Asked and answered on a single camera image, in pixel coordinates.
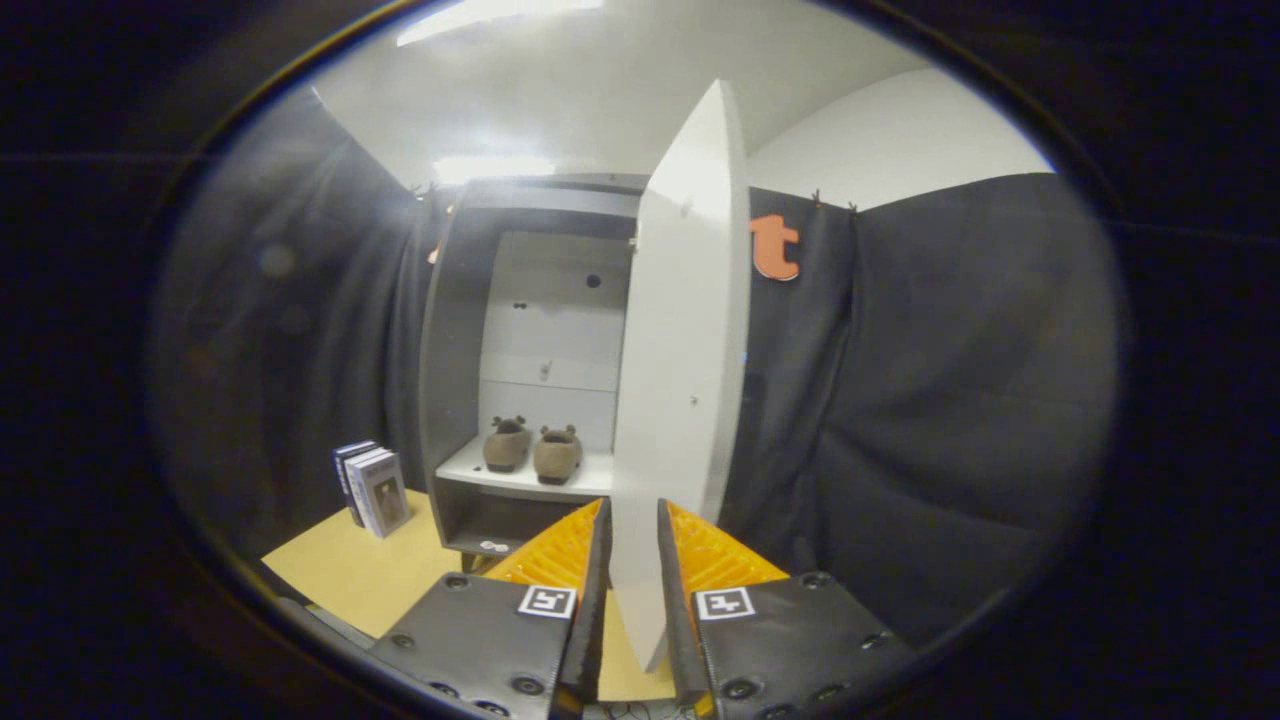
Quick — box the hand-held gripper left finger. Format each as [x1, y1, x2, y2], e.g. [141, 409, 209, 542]
[368, 497, 613, 720]

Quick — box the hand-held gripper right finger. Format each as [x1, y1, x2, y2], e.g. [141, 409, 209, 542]
[657, 497, 916, 720]

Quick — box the brown fuzzy shoe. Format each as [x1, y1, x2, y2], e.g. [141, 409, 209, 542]
[483, 417, 533, 473]
[533, 425, 583, 486]

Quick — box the white shoe cabinet door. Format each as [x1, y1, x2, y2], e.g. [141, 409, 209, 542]
[610, 80, 751, 673]

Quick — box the grey shoe cabinet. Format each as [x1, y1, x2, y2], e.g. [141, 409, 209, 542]
[420, 173, 651, 573]

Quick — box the grey book with figure cover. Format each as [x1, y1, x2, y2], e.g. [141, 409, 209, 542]
[355, 452, 411, 539]

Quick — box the white-spined book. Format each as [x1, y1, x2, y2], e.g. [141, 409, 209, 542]
[343, 446, 391, 526]

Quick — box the black backdrop cloth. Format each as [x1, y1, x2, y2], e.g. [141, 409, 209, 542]
[150, 90, 1126, 646]

